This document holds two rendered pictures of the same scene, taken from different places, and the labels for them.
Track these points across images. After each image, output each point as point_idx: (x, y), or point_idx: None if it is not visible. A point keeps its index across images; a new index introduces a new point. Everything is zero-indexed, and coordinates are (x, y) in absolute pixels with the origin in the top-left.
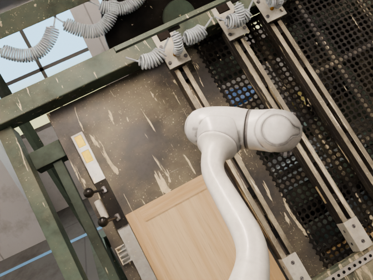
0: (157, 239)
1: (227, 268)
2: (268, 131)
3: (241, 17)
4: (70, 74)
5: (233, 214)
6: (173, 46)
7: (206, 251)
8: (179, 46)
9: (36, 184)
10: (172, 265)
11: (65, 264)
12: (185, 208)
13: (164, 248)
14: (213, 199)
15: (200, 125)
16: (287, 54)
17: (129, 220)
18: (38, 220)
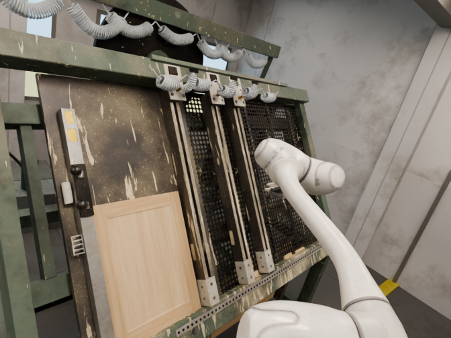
0: (112, 239)
1: (162, 279)
2: (333, 176)
3: (231, 92)
4: (86, 51)
5: (332, 227)
6: None
7: (149, 260)
8: (192, 86)
9: (4, 137)
10: (119, 267)
11: (9, 239)
12: (143, 217)
13: (117, 248)
14: (305, 212)
15: (282, 151)
16: (237, 132)
17: None
18: None
